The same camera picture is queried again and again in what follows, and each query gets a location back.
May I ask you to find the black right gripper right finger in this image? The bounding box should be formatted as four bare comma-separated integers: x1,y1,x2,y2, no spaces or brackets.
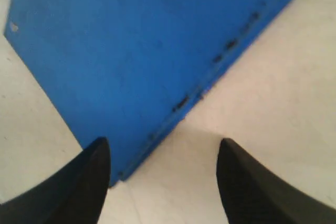
216,138,335,223

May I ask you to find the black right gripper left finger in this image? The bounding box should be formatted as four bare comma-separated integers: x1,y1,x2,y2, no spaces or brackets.
1,137,110,223

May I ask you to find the blue file folder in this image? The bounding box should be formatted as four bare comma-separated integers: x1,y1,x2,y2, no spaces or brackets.
4,0,291,185

